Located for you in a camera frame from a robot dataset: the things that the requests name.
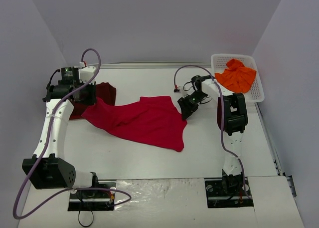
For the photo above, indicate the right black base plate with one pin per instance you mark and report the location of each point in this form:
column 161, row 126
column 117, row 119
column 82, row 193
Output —
column 218, row 198

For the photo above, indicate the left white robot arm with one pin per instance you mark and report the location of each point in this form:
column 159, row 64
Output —
column 47, row 168

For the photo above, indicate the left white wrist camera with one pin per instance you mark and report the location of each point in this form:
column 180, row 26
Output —
column 86, row 72

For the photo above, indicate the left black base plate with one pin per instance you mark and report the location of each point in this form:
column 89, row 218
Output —
column 93, row 200

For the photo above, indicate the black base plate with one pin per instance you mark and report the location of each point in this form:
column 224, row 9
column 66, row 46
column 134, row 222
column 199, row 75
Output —
column 218, row 198
column 93, row 200

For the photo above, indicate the white plastic basket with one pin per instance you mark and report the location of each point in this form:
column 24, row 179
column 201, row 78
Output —
column 218, row 65

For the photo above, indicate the bright red t shirt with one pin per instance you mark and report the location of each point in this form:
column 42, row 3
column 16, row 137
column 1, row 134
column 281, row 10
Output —
column 152, row 120

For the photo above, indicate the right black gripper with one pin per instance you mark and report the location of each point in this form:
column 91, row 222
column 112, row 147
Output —
column 187, row 104

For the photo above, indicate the orange t shirt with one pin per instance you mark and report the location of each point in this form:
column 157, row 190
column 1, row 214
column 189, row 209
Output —
column 237, row 77

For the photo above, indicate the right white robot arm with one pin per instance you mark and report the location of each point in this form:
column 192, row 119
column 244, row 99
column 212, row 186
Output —
column 232, row 119

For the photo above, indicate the dark red folded t shirt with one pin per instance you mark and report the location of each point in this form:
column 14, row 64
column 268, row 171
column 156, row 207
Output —
column 104, row 91

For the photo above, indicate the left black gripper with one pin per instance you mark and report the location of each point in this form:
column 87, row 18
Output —
column 90, row 94

